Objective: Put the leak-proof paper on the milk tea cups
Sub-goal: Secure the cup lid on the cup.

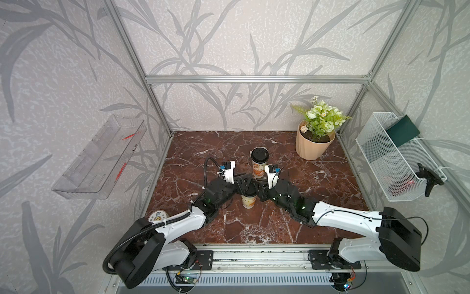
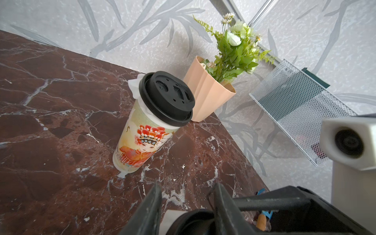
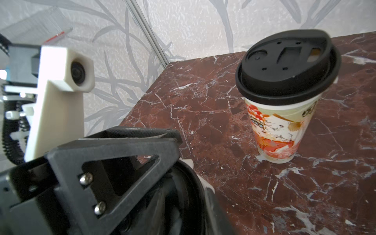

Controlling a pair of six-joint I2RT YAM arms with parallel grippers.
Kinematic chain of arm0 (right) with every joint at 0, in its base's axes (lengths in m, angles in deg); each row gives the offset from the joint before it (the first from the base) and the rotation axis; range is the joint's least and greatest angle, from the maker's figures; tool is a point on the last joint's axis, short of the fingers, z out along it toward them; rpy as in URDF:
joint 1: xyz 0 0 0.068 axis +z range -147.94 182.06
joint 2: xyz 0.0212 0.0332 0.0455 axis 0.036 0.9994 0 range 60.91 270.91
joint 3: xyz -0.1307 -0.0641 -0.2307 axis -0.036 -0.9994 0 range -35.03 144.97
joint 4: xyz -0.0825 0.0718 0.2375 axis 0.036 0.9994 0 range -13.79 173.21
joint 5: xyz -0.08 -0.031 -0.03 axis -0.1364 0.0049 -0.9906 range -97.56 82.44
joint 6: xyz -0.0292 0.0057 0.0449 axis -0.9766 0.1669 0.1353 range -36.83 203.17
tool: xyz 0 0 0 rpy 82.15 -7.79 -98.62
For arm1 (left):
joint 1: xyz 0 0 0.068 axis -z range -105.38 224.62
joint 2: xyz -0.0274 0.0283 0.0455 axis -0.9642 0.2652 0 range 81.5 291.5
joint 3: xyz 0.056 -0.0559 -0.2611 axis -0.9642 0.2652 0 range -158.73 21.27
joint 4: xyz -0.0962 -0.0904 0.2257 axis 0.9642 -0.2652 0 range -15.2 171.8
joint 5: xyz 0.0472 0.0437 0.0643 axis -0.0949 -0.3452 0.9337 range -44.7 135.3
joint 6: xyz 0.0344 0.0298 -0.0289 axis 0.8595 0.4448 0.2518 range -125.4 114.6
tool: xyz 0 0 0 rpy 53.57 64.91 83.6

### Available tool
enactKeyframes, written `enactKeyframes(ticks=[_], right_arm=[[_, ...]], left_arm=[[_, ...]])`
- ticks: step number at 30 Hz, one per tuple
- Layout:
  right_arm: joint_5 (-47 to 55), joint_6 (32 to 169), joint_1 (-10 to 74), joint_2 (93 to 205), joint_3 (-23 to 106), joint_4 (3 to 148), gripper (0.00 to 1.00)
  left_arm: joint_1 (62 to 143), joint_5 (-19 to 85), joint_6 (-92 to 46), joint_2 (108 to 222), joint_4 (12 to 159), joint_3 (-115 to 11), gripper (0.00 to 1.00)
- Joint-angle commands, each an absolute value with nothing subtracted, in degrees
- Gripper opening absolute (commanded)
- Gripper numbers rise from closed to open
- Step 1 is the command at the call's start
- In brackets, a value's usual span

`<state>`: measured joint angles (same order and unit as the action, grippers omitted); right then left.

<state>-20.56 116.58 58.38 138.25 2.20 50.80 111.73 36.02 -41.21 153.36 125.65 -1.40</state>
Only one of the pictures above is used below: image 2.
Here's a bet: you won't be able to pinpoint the dark green card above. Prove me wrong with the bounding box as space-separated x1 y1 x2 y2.
302 68 330 89

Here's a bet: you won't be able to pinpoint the dark red item in basket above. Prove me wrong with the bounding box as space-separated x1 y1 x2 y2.
311 143 327 160

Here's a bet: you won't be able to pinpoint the black cup lid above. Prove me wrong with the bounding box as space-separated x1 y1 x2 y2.
166 209 216 235
139 71 195 127

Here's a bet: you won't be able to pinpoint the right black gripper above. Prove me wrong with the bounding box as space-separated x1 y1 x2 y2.
233 186 372 235

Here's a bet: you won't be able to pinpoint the printed paper cup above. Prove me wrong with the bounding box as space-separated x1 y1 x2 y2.
113 99 179 174

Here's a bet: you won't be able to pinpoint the green white artificial flowers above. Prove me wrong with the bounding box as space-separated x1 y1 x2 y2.
194 13 275 84

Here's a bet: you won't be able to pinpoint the round leak-proof paper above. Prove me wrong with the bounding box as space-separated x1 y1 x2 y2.
128 73 179 130
159 210 187 235

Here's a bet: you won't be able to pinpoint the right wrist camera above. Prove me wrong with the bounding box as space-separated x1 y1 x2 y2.
319 114 376 234

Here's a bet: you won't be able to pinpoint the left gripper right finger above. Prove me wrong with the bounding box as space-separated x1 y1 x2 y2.
213 183 256 235

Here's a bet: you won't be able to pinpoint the pink ribbed flower pot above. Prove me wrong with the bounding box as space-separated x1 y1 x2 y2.
183 56 236 122

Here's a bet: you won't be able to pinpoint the white wire mesh basket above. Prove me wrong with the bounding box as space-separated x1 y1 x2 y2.
250 60 357 165

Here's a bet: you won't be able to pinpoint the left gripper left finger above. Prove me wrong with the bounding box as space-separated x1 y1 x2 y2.
119 183 162 235

